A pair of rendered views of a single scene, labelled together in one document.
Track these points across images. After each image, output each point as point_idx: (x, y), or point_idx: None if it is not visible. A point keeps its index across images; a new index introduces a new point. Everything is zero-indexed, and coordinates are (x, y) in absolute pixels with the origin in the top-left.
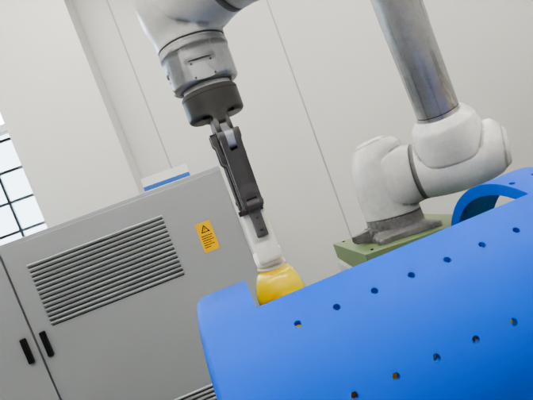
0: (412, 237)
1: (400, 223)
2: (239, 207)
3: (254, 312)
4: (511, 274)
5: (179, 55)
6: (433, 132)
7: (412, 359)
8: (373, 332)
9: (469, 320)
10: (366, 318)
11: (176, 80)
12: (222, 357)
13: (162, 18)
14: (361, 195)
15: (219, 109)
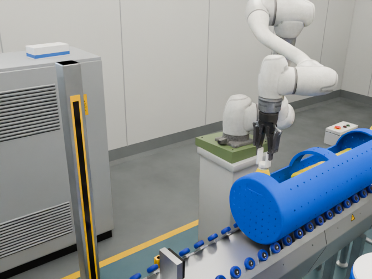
0: (247, 146)
1: (242, 139)
2: (258, 146)
3: (279, 185)
4: (327, 181)
5: (274, 104)
6: None
7: (310, 199)
8: (305, 192)
9: (320, 191)
10: (303, 189)
11: (269, 109)
12: (278, 196)
13: (275, 92)
14: (229, 122)
15: (275, 121)
